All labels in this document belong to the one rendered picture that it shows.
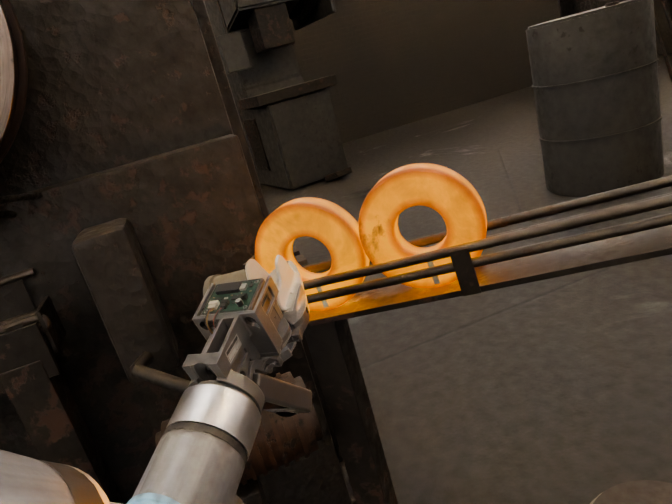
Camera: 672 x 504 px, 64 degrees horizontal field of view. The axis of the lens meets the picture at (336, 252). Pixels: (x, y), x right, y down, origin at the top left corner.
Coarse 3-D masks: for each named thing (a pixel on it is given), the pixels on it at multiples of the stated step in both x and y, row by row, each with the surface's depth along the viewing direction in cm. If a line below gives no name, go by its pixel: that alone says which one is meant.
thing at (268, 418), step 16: (304, 384) 79; (272, 416) 75; (304, 416) 76; (160, 432) 77; (272, 432) 75; (288, 432) 75; (304, 432) 76; (320, 432) 78; (256, 448) 74; (272, 448) 75; (288, 448) 76; (304, 448) 76; (256, 464) 75; (272, 464) 76; (288, 464) 78; (256, 480) 80; (240, 496) 77; (256, 496) 77
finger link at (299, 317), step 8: (296, 296) 60; (304, 296) 61; (296, 304) 59; (304, 304) 59; (288, 312) 58; (296, 312) 58; (304, 312) 58; (288, 320) 57; (296, 320) 57; (304, 320) 58; (296, 328) 57; (304, 328) 58; (296, 336) 57
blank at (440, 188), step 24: (408, 168) 64; (432, 168) 64; (384, 192) 66; (408, 192) 65; (432, 192) 64; (456, 192) 63; (360, 216) 68; (384, 216) 67; (456, 216) 64; (480, 216) 63; (360, 240) 69; (384, 240) 68; (456, 240) 65; (432, 264) 67
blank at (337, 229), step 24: (288, 216) 71; (312, 216) 70; (336, 216) 69; (264, 240) 73; (288, 240) 72; (336, 240) 70; (264, 264) 74; (336, 264) 71; (360, 264) 70; (312, 288) 74
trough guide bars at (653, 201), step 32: (608, 192) 63; (640, 192) 61; (512, 224) 67; (544, 224) 60; (576, 224) 59; (640, 224) 57; (416, 256) 66; (448, 256) 64; (480, 256) 64; (512, 256) 62; (352, 288) 70
